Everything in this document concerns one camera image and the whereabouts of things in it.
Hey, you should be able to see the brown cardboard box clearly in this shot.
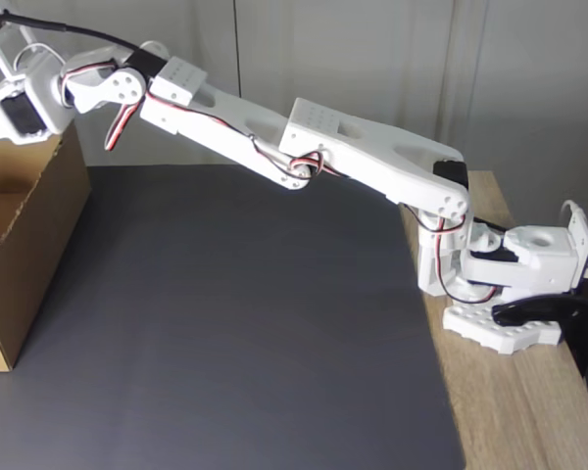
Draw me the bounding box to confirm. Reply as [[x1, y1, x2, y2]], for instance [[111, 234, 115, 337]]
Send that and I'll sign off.
[[0, 127, 92, 374]]

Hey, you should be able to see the dark grey table mat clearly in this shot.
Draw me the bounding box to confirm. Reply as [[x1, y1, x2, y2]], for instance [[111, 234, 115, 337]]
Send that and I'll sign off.
[[0, 164, 467, 470]]

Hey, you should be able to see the pale grey curtain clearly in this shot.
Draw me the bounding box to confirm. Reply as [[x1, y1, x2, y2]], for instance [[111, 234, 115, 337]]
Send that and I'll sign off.
[[0, 0, 588, 173]]

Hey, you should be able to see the black table clamp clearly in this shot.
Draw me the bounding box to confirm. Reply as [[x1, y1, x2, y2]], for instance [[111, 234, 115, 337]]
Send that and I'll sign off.
[[491, 295, 588, 379]]

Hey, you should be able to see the black camera cable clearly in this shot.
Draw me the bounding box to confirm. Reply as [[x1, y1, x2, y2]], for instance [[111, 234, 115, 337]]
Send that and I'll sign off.
[[0, 9, 152, 56]]

